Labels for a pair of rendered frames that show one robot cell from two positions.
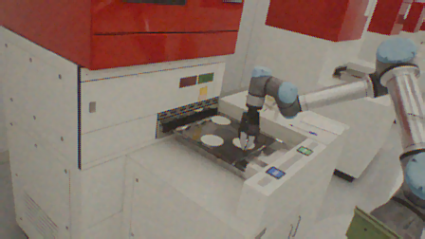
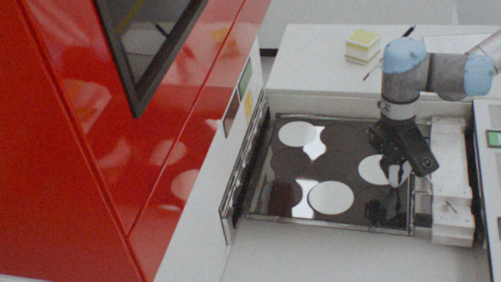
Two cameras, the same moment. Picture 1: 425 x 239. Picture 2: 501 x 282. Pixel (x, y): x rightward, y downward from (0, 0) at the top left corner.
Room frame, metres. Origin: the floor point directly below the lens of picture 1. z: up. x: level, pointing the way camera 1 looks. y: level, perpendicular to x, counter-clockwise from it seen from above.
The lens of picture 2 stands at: (0.52, 0.35, 1.81)
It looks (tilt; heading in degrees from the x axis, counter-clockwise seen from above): 42 degrees down; 344
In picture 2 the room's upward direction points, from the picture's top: 9 degrees counter-clockwise
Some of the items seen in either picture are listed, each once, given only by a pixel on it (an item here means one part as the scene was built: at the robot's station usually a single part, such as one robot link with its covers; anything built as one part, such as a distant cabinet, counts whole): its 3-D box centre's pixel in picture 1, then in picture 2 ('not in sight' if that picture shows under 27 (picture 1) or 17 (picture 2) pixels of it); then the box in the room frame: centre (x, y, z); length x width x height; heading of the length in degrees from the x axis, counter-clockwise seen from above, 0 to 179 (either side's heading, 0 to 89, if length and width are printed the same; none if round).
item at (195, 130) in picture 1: (225, 134); (334, 165); (1.34, -0.08, 0.90); 0.34 x 0.34 x 0.01; 55
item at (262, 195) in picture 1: (286, 175); (500, 203); (1.07, -0.34, 0.89); 0.55 x 0.09 x 0.14; 145
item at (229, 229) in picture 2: (190, 119); (249, 164); (1.45, 0.10, 0.89); 0.44 x 0.02 x 0.10; 145
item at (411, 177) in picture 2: (257, 150); (412, 172); (1.23, -0.23, 0.90); 0.38 x 0.01 x 0.01; 145
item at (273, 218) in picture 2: (200, 145); (326, 224); (1.19, 0.02, 0.90); 0.37 x 0.01 x 0.01; 55
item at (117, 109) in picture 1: (165, 101); (217, 180); (1.31, 0.21, 1.02); 0.82 x 0.03 x 0.40; 145
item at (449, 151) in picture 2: (273, 163); (448, 179); (1.20, -0.31, 0.87); 0.36 x 0.08 x 0.03; 145
